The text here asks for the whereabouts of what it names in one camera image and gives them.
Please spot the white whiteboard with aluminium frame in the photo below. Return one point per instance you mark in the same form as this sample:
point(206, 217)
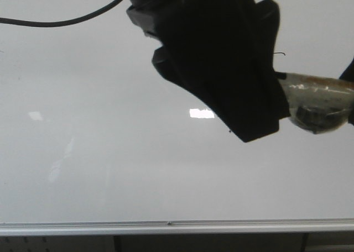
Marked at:
point(94, 141)

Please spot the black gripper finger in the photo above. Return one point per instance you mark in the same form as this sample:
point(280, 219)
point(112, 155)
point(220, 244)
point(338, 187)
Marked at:
point(348, 75)
point(221, 51)

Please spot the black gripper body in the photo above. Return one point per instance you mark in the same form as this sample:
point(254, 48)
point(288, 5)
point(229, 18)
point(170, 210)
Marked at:
point(164, 18)

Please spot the black whiteboard marker with tape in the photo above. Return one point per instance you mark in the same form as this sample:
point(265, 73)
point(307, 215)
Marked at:
point(317, 104)

